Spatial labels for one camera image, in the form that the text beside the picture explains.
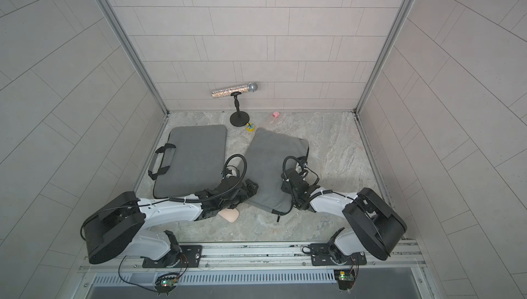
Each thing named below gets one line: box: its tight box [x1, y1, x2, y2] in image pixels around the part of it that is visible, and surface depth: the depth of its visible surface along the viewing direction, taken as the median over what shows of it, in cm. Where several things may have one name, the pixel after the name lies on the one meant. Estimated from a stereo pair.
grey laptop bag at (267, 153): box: [244, 127, 310, 217], surface depth 92 cm
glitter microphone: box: [211, 82, 259, 99], surface depth 98 cm
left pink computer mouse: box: [218, 207, 240, 223], surface depth 81 cm
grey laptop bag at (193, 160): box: [148, 124, 228, 199], surface depth 95 cm
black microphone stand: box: [229, 91, 250, 127], surface depth 114 cm
